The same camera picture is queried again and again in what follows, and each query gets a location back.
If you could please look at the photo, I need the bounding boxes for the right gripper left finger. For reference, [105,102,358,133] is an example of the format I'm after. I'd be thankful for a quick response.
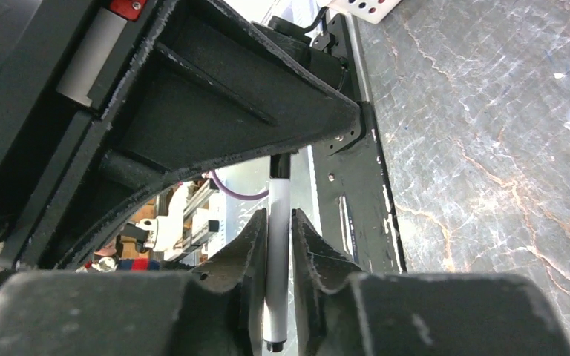
[0,209,267,355]

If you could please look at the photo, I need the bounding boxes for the white plastic basket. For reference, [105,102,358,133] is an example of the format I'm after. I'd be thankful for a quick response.
[316,0,401,24]

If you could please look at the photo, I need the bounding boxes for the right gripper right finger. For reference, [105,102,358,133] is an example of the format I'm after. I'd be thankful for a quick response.
[291,209,570,355]

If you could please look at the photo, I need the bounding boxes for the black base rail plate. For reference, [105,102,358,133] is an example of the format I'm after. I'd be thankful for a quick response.
[311,14,407,273]

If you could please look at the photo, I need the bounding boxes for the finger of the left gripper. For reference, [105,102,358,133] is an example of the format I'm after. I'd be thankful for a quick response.
[53,1,360,269]

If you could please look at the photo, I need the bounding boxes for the black capped pen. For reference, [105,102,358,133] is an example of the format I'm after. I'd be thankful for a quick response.
[263,178,291,353]

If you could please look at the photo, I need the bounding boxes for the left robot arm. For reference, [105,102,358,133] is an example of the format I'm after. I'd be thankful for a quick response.
[0,1,360,270]

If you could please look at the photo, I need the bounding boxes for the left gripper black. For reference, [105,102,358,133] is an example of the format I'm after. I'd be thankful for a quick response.
[0,1,167,270]

